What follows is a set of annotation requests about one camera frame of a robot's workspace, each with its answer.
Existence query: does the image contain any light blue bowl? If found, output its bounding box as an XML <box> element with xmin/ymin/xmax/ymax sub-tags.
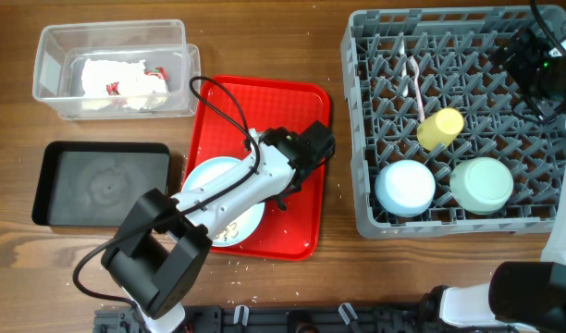
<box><xmin>375</xmin><ymin>160</ymin><xmax>436</xmax><ymax>217</ymax></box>

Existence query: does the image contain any light blue plate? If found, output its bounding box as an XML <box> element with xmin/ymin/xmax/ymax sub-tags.
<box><xmin>182</xmin><ymin>156</ymin><xmax>265</xmax><ymax>248</ymax></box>

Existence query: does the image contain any yellow plastic cup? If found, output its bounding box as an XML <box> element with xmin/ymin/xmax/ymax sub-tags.
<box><xmin>417</xmin><ymin>108</ymin><xmax>464</xmax><ymax>151</ymax></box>

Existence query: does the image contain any mint green bowl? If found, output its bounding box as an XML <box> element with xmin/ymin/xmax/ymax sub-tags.
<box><xmin>449</xmin><ymin>157</ymin><xmax>513</xmax><ymax>215</ymax></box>

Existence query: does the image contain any white plastic spoon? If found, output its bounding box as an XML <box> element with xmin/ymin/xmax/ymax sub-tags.
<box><xmin>409</xmin><ymin>56</ymin><xmax>425</xmax><ymax>123</ymax></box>

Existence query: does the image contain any white napkin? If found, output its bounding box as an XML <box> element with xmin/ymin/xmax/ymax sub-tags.
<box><xmin>81</xmin><ymin>59</ymin><xmax>169</xmax><ymax>110</ymax></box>

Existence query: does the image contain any white plastic fork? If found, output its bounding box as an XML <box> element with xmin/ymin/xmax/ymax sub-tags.
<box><xmin>399</xmin><ymin>40</ymin><xmax>409</xmax><ymax>97</ymax></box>

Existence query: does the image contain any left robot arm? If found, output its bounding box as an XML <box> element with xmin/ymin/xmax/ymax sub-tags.
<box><xmin>102</xmin><ymin>121</ymin><xmax>335</xmax><ymax>332</ymax></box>

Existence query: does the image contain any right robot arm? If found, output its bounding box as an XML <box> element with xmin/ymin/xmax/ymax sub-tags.
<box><xmin>415</xmin><ymin>6</ymin><xmax>566</xmax><ymax>332</ymax></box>

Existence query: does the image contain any grey dishwasher rack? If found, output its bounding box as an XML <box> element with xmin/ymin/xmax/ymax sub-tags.
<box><xmin>340</xmin><ymin>6</ymin><xmax>566</xmax><ymax>239</ymax></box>

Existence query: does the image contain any red serving tray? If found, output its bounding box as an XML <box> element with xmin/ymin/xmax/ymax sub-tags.
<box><xmin>184</xmin><ymin>75</ymin><xmax>331</xmax><ymax>261</ymax></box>

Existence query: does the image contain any black plastic bin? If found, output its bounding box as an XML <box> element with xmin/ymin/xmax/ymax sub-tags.
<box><xmin>31</xmin><ymin>141</ymin><xmax>170</xmax><ymax>228</ymax></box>

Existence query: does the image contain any clear plastic bin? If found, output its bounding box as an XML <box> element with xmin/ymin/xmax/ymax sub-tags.
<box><xmin>32</xmin><ymin>19</ymin><xmax>201</xmax><ymax>120</ymax></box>

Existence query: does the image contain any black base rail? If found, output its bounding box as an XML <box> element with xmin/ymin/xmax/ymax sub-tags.
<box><xmin>92</xmin><ymin>305</ymin><xmax>445</xmax><ymax>333</ymax></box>

